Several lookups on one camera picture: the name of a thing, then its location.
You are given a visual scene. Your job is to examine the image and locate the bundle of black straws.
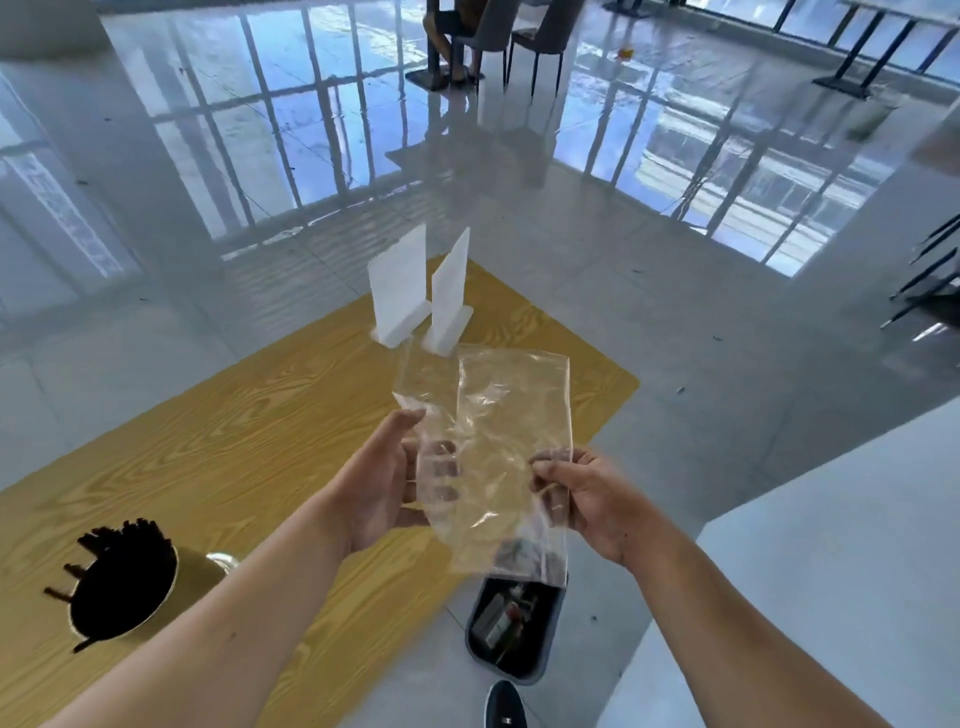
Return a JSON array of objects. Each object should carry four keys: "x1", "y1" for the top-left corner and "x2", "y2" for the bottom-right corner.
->
[{"x1": 43, "y1": 517, "x2": 180, "y2": 654}]

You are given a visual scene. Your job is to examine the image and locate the black-framed glass window wall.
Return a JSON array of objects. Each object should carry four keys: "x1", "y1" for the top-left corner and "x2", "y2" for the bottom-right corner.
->
[{"x1": 686, "y1": 0, "x2": 960, "y2": 84}]

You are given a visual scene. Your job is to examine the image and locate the wide white plastic sign holder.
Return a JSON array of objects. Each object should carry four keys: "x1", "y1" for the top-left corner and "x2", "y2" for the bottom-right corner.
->
[{"x1": 367, "y1": 223, "x2": 434, "y2": 350}]

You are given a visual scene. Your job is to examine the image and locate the wooden table with black base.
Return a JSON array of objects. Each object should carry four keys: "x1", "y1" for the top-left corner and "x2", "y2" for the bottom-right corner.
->
[{"x1": 404, "y1": 0, "x2": 453, "y2": 93}]

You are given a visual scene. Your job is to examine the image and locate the person's left hand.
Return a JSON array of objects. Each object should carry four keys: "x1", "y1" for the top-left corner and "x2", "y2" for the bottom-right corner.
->
[{"x1": 322, "y1": 408, "x2": 460, "y2": 556}]

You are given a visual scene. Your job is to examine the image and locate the person's left forearm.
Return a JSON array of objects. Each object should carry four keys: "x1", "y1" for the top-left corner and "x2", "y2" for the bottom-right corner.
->
[{"x1": 44, "y1": 487, "x2": 354, "y2": 728}]

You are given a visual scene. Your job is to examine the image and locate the grey chair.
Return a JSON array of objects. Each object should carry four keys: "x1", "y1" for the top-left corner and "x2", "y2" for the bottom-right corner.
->
[
  {"x1": 449, "y1": 0, "x2": 523, "y2": 95},
  {"x1": 506, "y1": 0, "x2": 586, "y2": 99}
]

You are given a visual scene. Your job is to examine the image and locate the black metal-legged chair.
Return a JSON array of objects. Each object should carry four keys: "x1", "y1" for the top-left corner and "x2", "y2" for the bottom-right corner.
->
[{"x1": 881, "y1": 213, "x2": 960, "y2": 331}]

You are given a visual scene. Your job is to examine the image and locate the person's right hand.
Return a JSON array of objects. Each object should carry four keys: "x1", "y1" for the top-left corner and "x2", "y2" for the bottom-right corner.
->
[{"x1": 530, "y1": 447, "x2": 665, "y2": 571}]

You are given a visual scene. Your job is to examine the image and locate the steel cylindrical holder cup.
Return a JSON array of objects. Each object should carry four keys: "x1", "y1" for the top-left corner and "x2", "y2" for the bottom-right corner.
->
[{"x1": 67, "y1": 545, "x2": 241, "y2": 646}]

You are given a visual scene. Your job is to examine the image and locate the person's black shoe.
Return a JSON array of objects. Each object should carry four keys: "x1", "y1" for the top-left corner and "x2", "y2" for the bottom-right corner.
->
[{"x1": 483, "y1": 680, "x2": 529, "y2": 728}]

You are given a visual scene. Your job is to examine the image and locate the dark grey trash bin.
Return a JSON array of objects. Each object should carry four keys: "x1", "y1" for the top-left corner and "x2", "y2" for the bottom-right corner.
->
[{"x1": 464, "y1": 573, "x2": 568, "y2": 686}]

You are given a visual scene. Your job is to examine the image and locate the clear plastic bag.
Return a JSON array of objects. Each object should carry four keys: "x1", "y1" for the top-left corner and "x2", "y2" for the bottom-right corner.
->
[{"x1": 391, "y1": 333, "x2": 575, "y2": 590}]

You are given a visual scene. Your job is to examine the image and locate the narrow white plastic sign holder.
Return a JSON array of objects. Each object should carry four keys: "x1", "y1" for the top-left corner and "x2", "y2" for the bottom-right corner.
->
[{"x1": 422, "y1": 226, "x2": 475, "y2": 358}]

